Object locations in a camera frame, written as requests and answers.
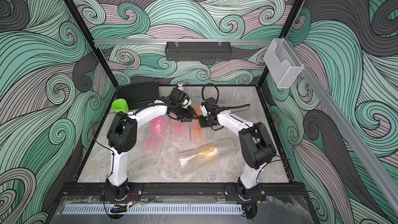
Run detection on aluminium wall rail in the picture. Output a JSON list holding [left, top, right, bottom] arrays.
[[290, 39, 398, 211], [93, 38, 272, 46]]

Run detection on magenta wine glass middle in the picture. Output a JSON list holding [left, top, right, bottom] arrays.
[[173, 121, 186, 133]]

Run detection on bubble wrap of pink glass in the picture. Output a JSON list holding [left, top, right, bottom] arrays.
[[145, 116, 169, 157]]

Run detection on black perforated wall tray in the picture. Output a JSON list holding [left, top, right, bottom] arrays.
[[165, 41, 232, 62]]

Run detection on clear plastic wall bin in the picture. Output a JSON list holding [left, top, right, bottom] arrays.
[[264, 38, 304, 89]]

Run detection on white slotted cable duct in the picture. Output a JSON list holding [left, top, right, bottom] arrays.
[[62, 204, 243, 215]]

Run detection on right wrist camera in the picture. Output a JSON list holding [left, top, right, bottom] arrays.
[[201, 97, 218, 116]]

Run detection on black front mounting rail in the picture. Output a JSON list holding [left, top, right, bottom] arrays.
[[61, 183, 306, 197]]

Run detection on yellow wine glass wrapped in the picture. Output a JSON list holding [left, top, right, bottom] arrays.
[[179, 145, 219, 166]]

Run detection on aluminium right wall rail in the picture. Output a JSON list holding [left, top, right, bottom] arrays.
[[290, 39, 398, 211]]

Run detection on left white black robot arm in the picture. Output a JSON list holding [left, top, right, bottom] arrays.
[[106, 84, 199, 201]]

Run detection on bubble wrap of yellow glass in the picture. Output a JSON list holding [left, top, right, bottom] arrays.
[[178, 139, 237, 171]]

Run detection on green plastic wine glass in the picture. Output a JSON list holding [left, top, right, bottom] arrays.
[[112, 99, 129, 114]]

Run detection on orange plastic wine glass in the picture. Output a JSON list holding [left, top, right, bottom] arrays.
[[191, 107, 203, 138]]

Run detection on pink wine glass left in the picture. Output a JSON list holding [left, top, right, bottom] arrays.
[[146, 117, 168, 148]]

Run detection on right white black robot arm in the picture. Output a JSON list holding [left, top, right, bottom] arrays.
[[199, 84, 277, 201]]

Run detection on black hard case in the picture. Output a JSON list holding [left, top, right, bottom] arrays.
[[116, 82, 160, 110]]

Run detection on aluminium back wall rail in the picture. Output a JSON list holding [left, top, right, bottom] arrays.
[[93, 38, 272, 46]]

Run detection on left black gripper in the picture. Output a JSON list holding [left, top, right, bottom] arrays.
[[174, 105, 199, 123]]

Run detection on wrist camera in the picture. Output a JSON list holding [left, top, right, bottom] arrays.
[[201, 97, 218, 116], [181, 97, 192, 109]]

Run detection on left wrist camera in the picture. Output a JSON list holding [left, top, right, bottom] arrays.
[[181, 97, 192, 109]]

